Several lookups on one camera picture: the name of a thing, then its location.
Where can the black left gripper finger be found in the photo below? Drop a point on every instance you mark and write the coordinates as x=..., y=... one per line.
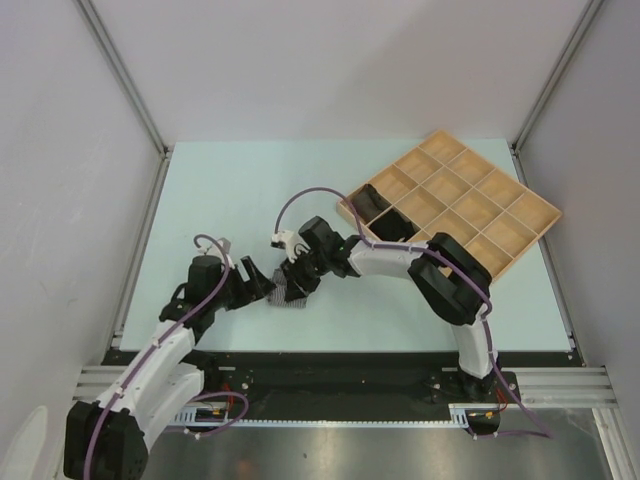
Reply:
x=251, y=269
x=260, y=288

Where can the brown underwear beige waistband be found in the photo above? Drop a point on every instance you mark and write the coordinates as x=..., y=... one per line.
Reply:
x=368, y=203

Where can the black underwear beige waistband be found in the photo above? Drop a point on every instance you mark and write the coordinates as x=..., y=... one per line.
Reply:
x=392, y=226

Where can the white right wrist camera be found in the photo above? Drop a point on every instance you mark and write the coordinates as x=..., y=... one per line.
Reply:
x=286, y=240

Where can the grey striped underwear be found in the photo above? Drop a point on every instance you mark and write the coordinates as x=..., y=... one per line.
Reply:
x=277, y=297

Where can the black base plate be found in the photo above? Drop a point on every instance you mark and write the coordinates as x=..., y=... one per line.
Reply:
x=347, y=388

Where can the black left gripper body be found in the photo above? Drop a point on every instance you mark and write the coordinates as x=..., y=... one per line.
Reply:
x=234, y=291

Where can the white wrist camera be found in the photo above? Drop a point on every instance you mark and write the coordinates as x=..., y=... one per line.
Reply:
x=286, y=240
x=219, y=248

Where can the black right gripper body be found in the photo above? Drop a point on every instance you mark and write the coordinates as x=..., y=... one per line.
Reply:
x=308, y=270

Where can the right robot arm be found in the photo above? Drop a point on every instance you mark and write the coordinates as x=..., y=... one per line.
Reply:
x=454, y=284

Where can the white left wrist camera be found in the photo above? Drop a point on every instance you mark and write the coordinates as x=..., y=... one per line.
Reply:
x=219, y=248

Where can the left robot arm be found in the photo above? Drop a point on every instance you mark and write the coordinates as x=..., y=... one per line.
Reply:
x=112, y=436

